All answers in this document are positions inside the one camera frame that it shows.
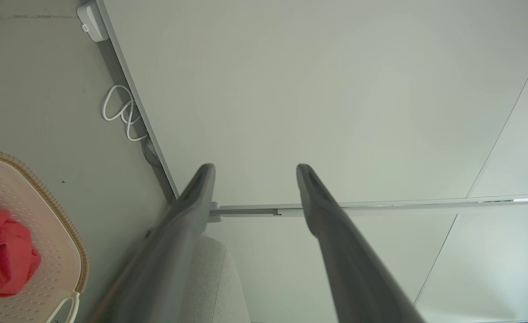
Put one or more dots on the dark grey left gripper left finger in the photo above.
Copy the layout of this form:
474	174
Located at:
165	260

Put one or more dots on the cream laundry basket brown rim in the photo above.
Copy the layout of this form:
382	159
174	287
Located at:
44	233

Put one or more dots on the grey fabric sofa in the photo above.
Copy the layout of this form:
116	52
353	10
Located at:
219	287

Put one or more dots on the red garment with white band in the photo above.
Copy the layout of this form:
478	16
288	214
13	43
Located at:
3	251

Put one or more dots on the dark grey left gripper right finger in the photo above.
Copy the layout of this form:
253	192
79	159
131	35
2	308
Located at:
353	260

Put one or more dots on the white power adapter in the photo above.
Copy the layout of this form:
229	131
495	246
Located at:
91	22

